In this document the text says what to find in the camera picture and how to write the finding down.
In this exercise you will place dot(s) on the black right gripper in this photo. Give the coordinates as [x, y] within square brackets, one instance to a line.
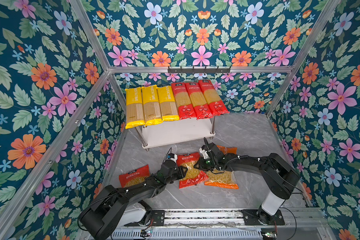
[200, 165]

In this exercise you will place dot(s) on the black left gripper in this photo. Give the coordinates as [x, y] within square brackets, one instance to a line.
[181, 170]

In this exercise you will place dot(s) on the red macaroni bag front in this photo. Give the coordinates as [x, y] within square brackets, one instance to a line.
[193, 176]

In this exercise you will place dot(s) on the red macaroni bag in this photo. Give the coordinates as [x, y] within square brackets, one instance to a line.
[193, 176]
[134, 177]

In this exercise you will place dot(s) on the orange macaroni bag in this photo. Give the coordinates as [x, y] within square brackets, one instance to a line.
[221, 179]

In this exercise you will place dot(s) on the red spaghetti pack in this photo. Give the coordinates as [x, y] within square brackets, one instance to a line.
[198, 101]
[213, 99]
[183, 101]

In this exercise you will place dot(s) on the yellow spaghetti pack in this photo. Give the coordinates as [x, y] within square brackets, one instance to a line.
[151, 105]
[135, 111]
[169, 110]

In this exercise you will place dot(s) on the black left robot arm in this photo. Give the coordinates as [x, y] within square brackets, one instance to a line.
[104, 213]

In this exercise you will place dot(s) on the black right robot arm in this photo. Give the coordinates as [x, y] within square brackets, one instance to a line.
[280, 176]

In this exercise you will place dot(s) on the white two-tier shelf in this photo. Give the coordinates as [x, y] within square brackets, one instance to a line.
[168, 133]

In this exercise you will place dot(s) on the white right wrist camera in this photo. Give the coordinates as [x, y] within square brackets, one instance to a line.
[204, 154]

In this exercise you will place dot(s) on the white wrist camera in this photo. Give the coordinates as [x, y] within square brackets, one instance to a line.
[204, 154]
[172, 157]

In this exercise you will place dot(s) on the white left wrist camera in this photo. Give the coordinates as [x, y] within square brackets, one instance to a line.
[172, 157]

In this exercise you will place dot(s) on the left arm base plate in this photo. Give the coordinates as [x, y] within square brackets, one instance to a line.
[152, 218]

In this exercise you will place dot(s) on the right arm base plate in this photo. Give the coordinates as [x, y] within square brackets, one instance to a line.
[253, 217]

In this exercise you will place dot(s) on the black hook rail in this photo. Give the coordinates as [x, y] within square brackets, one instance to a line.
[199, 70]

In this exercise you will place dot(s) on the aluminium front rail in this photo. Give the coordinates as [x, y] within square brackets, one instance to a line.
[232, 218]

